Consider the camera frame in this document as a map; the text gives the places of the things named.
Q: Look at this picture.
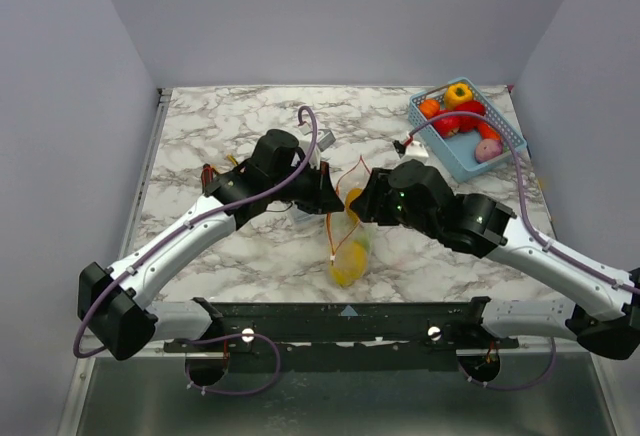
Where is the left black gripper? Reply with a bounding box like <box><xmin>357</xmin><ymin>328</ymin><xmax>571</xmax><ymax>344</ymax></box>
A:
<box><xmin>268</xmin><ymin>159</ymin><xmax>346</xmax><ymax>215</ymax></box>

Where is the yellow toy orange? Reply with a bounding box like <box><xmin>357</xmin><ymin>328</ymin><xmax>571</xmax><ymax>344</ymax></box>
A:
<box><xmin>345</xmin><ymin>187</ymin><xmax>362</xmax><ymax>213</ymax></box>

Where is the clear zip top bag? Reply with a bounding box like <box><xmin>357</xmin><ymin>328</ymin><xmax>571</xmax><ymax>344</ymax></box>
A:
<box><xmin>325</xmin><ymin>156</ymin><xmax>372</xmax><ymax>287</ymax></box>

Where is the yellow toy lemon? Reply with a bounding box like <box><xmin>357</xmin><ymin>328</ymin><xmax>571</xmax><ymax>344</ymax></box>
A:
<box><xmin>334</xmin><ymin>241</ymin><xmax>369</xmax><ymax>279</ymax></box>

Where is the blue plastic basket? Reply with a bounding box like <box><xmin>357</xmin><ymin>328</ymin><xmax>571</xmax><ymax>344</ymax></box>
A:
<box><xmin>408</xmin><ymin>77</ymin><xmax>527</xmax><ymax>183</ymax></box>

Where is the red toy apple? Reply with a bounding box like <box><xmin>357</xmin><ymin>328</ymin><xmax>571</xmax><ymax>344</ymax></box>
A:
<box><xmin>432</xmin><ymin>110</ymin><xmax>461</xmax><ymax>139</ymax></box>

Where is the red toy bell pepper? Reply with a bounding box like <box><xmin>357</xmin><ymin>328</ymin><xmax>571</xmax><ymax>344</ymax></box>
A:
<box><xmin>454</xmin><ymin>100</ymin><xmax>486</xmax><ymax>133</ymax></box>

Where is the yellow toy corn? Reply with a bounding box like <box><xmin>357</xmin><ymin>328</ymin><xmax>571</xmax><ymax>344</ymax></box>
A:
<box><xmin>329</xmin><ymin>262</ymin><xmax>359</xmax><ymax>287</ymax></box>

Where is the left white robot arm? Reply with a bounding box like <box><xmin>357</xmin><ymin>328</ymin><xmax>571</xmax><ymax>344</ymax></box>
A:
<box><xmin>77</xmin><ymin>129</ymin><xmax>344</xmax><ymax>361</ymax></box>

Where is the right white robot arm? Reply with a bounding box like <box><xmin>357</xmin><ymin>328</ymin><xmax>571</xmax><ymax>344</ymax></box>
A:
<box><xmin>349</xmin><ymin>160</ymin><xmax>639</xmax><ymax>360</ymax></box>

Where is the orange toy pumpkin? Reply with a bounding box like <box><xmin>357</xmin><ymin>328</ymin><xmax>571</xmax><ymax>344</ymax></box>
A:
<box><xmin>418</xmin><ymin>99</ymin><xmax>440</xmax><ymax>120</ymax></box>

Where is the red black utility knife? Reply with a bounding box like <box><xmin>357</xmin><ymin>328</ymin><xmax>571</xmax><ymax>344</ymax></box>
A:
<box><xmin>200</xmin><ymin>164</ymin><xmax>216</xmax><ymax>193</ymax></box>

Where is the pink toy onion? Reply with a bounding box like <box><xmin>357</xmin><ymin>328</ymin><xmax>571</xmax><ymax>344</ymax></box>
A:
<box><xmin>474</xmin><ymin>138</ymin><xmax>504</xmax><ymax>164</ymax></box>

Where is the yellow toy bell pepper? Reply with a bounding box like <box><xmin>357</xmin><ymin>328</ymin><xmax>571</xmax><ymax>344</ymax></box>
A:
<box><xmin>443</xmin><ymin>82</ymin><xmax>474</xmax><ymax>110</ymax></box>

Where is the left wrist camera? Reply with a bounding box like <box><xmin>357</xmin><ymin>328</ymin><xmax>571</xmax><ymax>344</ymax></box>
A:
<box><xmin>299</xmin><ymin>127</ymin><xmax>336</xmax><ymax>169</ymax></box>

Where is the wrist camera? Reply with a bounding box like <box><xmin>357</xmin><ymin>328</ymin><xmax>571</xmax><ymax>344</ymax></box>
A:
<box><xmin>299</xmin><ymin>127</ymin><xmax>336</xmax><ymax>169</ymax></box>
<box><xmin>393</xmin><ymin>139</ymin><xmax>429</xmax><ymax>163</ymax></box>

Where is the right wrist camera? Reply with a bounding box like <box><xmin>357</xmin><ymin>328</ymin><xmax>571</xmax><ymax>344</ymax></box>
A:
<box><xmin>393</xmin><ymin>139</ymin><xmax>429</xmax><ymax>163</ymax></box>

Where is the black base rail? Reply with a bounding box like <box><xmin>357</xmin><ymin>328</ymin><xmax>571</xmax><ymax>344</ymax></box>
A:
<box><xmin>164</xmin><ymin>297</ymin><xmax>519</xmax><ymax>373</ymax></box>

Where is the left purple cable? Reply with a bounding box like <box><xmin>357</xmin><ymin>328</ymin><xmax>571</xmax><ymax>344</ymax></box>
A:
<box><xmin>73</xmin><ymin>105</ymin><xmax>319</xmax><ymax>359</ymax></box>

